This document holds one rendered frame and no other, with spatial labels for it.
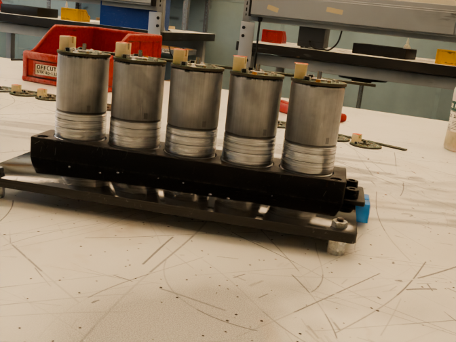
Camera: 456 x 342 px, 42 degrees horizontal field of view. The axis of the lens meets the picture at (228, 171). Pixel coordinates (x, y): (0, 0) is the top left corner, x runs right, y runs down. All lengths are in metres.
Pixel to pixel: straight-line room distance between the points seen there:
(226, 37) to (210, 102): 4.64
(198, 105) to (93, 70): 0.05
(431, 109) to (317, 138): 4.42
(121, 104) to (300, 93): 0.08
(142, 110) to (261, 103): 0.06
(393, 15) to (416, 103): 2.19
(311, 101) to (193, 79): 0.05
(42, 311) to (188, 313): 0.04
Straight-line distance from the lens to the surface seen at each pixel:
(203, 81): 0.27
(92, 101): 0.29
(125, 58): 0.28
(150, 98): 0.28
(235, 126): 0.27
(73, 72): 0.29
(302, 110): 0.26
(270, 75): 0.27
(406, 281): 0.23
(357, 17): 2.55
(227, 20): 4.91
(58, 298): 0.19
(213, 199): 0.25
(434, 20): 2.53
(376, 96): 4.68
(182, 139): 0.27
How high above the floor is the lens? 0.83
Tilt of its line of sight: 14 degrees down
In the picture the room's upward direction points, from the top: 6 degrees clockwise
